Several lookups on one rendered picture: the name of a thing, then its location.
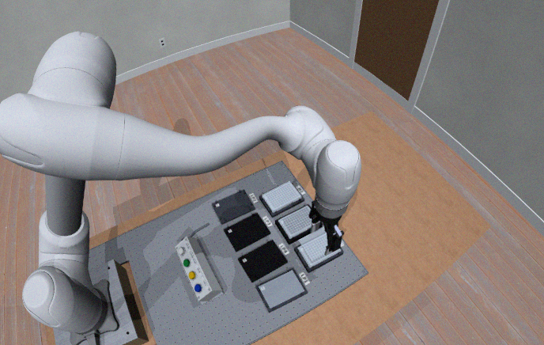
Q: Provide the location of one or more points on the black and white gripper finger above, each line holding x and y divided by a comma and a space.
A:
334, 239
315, 220

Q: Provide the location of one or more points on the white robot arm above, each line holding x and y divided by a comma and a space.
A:
63, 127

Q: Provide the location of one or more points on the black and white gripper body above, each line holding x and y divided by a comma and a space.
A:
330, 222

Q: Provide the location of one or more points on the grey button panel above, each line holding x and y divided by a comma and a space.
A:
197, 269

